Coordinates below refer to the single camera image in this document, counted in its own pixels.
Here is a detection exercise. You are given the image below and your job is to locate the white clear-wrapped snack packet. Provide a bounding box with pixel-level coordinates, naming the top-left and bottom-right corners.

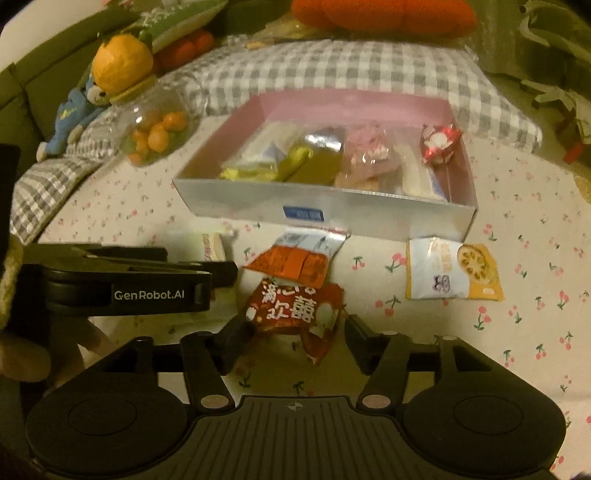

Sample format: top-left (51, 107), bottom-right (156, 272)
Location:
top-left (392, 129), bottom-right (451, 202)

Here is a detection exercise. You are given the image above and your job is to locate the orange plush cushion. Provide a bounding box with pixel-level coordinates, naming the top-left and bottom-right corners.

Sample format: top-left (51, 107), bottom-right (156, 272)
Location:
top-left (291, 0), bottom-right (476, 35)

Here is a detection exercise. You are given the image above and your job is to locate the red chair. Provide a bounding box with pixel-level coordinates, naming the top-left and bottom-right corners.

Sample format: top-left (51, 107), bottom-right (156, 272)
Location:
top-left (554, 111), bottom-right (587, 162)

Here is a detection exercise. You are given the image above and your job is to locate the pink snack packet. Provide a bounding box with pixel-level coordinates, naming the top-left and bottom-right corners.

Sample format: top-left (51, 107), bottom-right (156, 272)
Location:
top-left (335, 124), bottom-right (400, 190)

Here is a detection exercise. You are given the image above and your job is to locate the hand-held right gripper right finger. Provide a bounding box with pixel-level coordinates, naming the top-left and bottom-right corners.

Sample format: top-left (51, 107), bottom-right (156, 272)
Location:
top-left (345, 315), bottom-right (502, 411)

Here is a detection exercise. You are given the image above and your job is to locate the clear jar with orange lid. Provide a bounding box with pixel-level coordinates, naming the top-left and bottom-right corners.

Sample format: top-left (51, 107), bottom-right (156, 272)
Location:
top-left (91, 34), bottom-right (190, 167)

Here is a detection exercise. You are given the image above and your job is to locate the person's left hand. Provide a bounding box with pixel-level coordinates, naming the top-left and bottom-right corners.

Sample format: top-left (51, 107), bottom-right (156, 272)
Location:
top-left (0, 318), bottom-right (110, 384)

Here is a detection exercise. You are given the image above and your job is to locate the orange-red white-topped snack packet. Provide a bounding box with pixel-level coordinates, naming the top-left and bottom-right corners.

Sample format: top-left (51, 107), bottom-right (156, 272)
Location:
top-left (242, 227), bottom-right (349, 288)

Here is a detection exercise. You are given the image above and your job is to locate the small white snack packet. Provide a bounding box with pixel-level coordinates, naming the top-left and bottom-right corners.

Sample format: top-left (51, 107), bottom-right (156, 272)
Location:
top-left (166, 228), bottom-right (238, 264)

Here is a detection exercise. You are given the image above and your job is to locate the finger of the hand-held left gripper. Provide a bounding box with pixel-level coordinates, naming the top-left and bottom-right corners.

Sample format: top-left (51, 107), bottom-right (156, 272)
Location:
top-left (25, 244), bottom-right (168, 271)
top-left (134, 261), bottom-right (239, 289)

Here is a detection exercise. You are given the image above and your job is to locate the clear amber wafer packet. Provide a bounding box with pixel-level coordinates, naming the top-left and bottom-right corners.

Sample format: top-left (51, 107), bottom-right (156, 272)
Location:
top-left (284, 127), bottom-right (346, 185)

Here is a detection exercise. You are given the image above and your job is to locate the grey checkered pillow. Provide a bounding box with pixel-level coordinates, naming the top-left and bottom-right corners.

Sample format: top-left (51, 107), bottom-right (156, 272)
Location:
top-left (9, 39), bottom-right (543, 245)

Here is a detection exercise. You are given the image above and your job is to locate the orange plush toy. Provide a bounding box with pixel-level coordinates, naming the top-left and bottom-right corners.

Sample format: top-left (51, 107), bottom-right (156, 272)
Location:
top-left (154, 30), bottom-right (215, 70)

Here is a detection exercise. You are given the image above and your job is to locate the green printed pillow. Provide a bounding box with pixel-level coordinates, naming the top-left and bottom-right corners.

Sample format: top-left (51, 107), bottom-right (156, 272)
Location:
top-left (122, 0), bottom-right (227, 51)

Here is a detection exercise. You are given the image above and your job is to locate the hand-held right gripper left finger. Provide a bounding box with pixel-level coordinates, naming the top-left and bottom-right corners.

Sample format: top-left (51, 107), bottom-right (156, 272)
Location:
top-left (88, 318), bottom-right (252, 411)

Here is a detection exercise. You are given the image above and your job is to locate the green sofa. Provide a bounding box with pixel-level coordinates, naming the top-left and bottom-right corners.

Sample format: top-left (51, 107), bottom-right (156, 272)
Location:
top-left (0, 9), bottom-right (139, 158)

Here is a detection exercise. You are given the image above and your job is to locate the red white candy packet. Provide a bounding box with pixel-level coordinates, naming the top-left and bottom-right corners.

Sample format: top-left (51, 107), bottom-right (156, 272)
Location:
top-left (419, 122), bottom-right (463, 166)

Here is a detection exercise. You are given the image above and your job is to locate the white plastic toy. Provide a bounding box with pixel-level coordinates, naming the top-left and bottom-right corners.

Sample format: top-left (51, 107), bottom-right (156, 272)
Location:
top-left (519, 78), bottom-right (591, 125)

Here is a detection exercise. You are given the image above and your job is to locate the white orange lotus-root snack packet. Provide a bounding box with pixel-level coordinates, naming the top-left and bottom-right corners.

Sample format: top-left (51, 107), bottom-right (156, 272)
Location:
top-left (405, 236), bottom-right (505, 302)

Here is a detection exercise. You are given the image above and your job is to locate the silver and pink cardboard box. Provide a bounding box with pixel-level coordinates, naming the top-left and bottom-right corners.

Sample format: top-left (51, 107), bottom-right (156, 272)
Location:
top-left (172, 89), bottom-right (478, 243)

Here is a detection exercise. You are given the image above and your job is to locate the blue teddy bear plush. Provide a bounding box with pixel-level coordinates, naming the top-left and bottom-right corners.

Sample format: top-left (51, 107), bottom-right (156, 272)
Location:
top-left (37, 76), bottom-right (114, 162)

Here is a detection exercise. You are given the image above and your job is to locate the red snack packet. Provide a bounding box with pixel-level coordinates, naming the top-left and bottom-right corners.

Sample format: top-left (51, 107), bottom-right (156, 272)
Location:
top-left (244, 277), bottom-right (348, 366)

